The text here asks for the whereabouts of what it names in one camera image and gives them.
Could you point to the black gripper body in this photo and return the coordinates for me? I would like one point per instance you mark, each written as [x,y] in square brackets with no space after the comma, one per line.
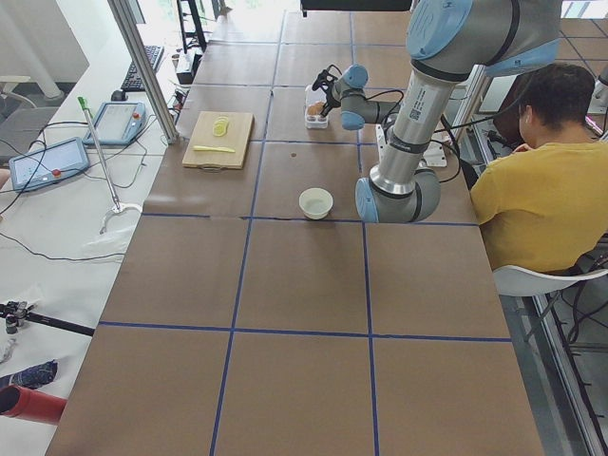
[330,99]

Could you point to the clear plastic egg box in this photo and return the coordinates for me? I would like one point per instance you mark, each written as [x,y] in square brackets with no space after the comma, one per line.
[315,100]

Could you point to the brown egg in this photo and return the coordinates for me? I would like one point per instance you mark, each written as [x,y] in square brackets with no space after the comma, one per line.
[315,109]

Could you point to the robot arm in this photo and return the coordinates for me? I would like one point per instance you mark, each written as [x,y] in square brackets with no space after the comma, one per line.
[445,41]

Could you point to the wooden cutting board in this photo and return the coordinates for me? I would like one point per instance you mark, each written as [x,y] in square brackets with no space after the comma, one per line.
[238,136]

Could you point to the lemon slice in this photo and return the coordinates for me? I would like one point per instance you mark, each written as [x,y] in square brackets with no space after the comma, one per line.
[220,126]

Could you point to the white paper bowl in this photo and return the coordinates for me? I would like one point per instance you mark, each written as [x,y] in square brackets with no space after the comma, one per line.
[315,203]

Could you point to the yellow plastic knife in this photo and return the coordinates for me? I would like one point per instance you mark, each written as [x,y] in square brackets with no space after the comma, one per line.
[214,149]

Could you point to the blue teach pendant far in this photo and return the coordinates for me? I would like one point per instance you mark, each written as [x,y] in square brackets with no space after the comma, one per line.
[118,123]

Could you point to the blue teach pendant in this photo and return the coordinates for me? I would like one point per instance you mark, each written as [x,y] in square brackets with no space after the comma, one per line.
[49,165]
[118,123]

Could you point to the person in yellow shirt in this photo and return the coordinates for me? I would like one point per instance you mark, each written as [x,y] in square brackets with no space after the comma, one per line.
[545,205]

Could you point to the grabber stick green tip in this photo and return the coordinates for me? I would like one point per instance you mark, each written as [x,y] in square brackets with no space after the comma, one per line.
[118,207]

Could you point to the white chair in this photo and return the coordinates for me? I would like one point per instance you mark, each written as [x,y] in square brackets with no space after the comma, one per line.
[516,281]

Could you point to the blue teach pendant near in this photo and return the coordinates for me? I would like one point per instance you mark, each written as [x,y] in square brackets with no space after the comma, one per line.
[49,165]

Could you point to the black tripod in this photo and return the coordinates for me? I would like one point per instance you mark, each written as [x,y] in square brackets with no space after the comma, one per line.
[16,313]

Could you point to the red cylinder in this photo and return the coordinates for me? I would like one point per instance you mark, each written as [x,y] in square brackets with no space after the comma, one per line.
[31,405]

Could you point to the aluminium frame post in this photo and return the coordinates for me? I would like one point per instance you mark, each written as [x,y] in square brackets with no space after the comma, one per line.
[126,23]

